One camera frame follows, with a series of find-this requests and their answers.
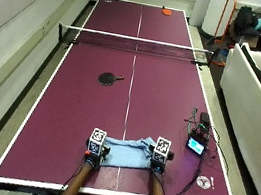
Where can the person's left hand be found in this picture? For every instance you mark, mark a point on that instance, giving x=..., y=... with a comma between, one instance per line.
x=96, y=157

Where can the person's right hand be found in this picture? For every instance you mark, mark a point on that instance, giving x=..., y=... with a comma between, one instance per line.
x=158, y=165

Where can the light blue cloth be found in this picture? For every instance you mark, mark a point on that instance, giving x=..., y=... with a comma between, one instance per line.
x=127, y=153

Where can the white marker cube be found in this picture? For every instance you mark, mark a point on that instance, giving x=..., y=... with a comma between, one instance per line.
x=97, y=141
x=161, y=149

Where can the small device with lit screen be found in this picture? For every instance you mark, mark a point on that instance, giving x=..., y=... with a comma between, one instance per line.
x=198, y=138

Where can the small white marker pen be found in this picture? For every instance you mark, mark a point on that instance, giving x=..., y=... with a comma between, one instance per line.
x=212, y=182

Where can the black table tennis paddle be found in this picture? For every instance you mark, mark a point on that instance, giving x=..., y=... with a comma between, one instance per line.
x=108, y=78

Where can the white sofa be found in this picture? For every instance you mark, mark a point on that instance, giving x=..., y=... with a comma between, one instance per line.
x=255, y=116

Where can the table tennis net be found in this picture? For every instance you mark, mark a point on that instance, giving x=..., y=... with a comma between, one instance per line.
x=136, y=44

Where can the orange table tennis paddle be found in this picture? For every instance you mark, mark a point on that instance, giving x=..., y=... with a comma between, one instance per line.
x=166, y=11

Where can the white cylindrical column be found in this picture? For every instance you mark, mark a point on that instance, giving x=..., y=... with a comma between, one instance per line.
x=219, y=13

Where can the black bag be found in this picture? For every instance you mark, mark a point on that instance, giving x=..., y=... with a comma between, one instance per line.
x=246, y=18

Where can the orange metal frame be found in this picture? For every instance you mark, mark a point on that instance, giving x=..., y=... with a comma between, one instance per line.
x=225, y=26

